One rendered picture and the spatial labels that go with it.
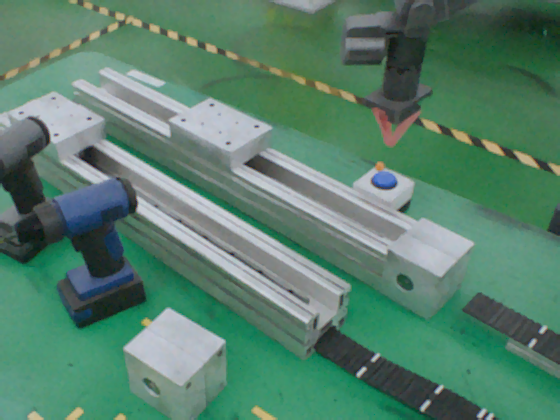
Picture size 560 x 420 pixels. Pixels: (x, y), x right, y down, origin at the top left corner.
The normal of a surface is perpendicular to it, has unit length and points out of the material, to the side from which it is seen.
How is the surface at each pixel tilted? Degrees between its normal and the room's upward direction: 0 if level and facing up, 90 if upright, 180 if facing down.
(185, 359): 0
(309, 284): 90
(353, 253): 90
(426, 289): 90
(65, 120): 0
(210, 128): 0
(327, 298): 90
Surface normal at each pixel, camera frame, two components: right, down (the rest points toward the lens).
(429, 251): -0.02, -0.75
